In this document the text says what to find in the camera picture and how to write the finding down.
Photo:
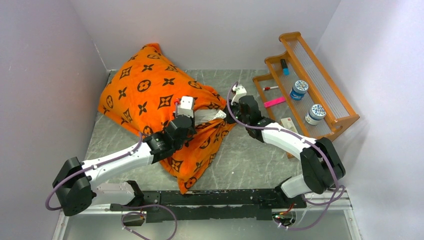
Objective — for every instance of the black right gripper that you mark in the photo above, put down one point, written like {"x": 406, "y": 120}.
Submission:
{"x": 228, "y": 118}

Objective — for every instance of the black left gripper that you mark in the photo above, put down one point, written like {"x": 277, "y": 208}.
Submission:
{"x": 192, "y": 129}

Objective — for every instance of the white pillow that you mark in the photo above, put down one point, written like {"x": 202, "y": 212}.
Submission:
{"x": 206, "y": 115}

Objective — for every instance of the orange patterned pillowcase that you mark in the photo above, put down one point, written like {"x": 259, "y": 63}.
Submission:
{"x": 142, "y": 96}

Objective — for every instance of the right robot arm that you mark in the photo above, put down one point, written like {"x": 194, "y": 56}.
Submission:
{"x": 321, "y": 165}

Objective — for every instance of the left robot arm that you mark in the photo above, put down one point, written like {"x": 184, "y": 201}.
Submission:
{"x": 81, "y": 184}

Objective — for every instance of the red white marker pen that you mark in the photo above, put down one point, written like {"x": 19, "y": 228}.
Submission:
{"x": 270, "y": 88}

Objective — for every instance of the pink flat strip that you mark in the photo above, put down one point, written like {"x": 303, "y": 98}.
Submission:
{"x": 274, "y": 102}

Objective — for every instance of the small cardboard box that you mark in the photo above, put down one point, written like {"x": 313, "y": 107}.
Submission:
{"x": 288, "y": 123}

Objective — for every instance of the wooden tiered shelf rack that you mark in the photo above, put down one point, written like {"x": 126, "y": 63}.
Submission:
{"x": 304, "y": 65}

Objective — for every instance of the blue black highlighter marker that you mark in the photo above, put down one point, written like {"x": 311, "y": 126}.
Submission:
{"x": 284, "y": 67}

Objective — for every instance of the blue jar near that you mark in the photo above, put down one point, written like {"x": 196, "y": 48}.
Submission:
{"x": 299, "y": 89}

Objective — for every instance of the blue jar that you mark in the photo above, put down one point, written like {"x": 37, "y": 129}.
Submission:
{"x": 315, "y": 114}
{"x": 299, "y": 89}

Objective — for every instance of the blue jar far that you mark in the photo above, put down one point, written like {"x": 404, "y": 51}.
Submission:
{"x": 315, "y": 114}

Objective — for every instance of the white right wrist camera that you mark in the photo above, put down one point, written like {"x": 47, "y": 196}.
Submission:
{"x": 238, "y": 91}

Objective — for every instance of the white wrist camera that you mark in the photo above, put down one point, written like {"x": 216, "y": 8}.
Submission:
{"x": 238, "y": 91}
{"x": 185, "y": 107}

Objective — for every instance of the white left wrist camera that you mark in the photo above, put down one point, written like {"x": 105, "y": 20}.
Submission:
{"x": 185, "y": 107}

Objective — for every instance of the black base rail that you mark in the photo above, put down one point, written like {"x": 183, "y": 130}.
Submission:
{"x": 165, "y": 205}

